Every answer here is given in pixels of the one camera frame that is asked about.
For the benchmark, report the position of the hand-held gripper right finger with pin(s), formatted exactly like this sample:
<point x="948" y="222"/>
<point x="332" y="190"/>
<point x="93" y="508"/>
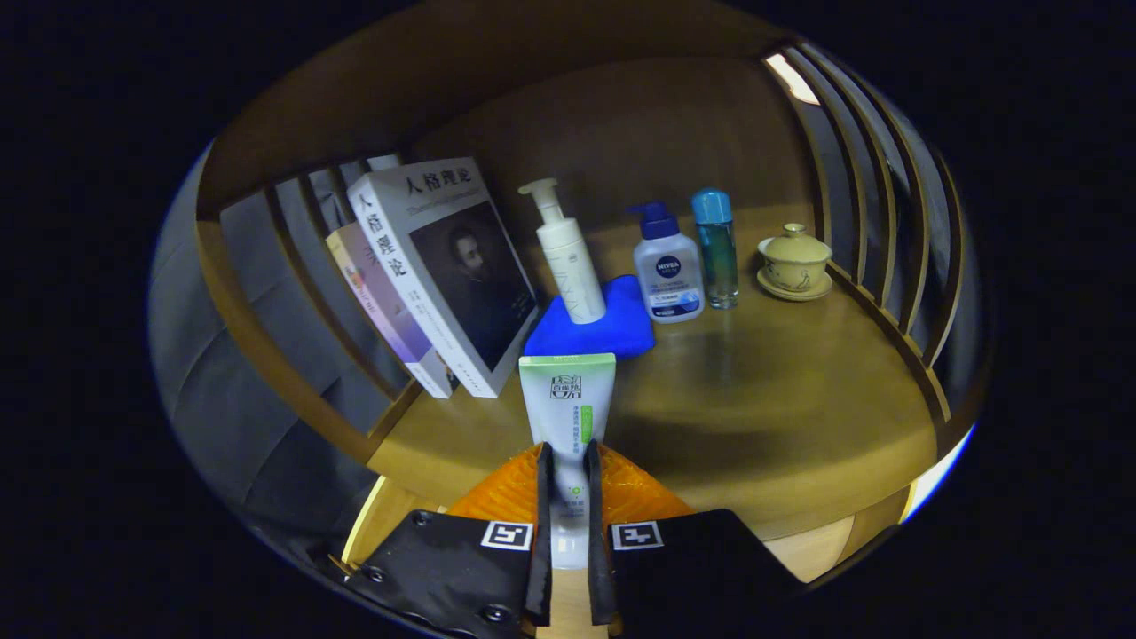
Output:
<point x="596" y="550"/>

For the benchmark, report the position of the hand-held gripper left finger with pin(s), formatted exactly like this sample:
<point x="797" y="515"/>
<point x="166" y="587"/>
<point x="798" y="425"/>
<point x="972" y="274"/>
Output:
<point x="542" y="532"/>

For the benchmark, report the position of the white and green tube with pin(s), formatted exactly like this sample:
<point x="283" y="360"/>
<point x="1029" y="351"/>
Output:
<point x="568" y="399"/>

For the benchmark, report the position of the wooden countertop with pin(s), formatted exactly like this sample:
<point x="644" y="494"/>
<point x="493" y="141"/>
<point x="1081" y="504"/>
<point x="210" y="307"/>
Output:
<point x="754" y="417"/>

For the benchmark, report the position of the wooden cabinet with slatted hutch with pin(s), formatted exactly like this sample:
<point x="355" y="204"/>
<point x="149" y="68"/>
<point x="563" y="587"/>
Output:
<point x="621" y="115"/>

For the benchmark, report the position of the blue folded cloth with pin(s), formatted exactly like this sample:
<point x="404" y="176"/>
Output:
<point x="621" y="333"/>

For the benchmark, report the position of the white pump bottle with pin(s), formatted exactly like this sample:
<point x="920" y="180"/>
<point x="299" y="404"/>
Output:
<point x="572" y="266"/>

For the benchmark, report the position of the white book with portrait cover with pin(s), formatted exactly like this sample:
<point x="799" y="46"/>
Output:
<point x="461" y="275"/>

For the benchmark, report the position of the purple book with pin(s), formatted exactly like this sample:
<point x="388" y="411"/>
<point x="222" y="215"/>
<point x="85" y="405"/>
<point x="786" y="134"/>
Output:
<point x="382" y="302"/>

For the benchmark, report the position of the white bottle with blue cap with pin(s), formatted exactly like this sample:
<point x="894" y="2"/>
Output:
<point x="667" y="275"/>

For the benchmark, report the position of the teal slim bottle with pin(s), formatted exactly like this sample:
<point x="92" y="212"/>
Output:
<point x="715" y="257"/>

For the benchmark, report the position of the yellow ceramic lidded teacup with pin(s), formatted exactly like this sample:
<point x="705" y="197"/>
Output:
<point x="792" y="262"/>

